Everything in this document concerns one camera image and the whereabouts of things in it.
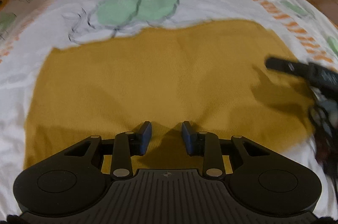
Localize mustard yellow knit sweater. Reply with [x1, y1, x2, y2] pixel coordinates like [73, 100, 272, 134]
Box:
[24, 20, 313, 168]

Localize white leaf-print duvet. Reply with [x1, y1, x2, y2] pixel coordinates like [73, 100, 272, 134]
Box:
[1, 0, 337, 218]

